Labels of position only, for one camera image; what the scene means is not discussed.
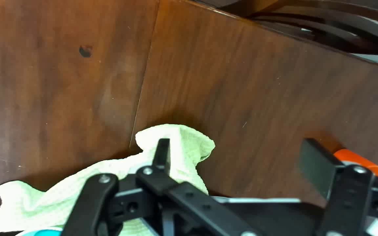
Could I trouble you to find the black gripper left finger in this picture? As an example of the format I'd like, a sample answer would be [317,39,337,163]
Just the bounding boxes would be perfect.
[61,139,259,236]

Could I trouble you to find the light green cloth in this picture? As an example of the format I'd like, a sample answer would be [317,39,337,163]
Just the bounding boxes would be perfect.
[0,125,215,233]

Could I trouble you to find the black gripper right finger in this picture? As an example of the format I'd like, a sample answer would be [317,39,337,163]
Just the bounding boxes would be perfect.
[299,138,378,236]

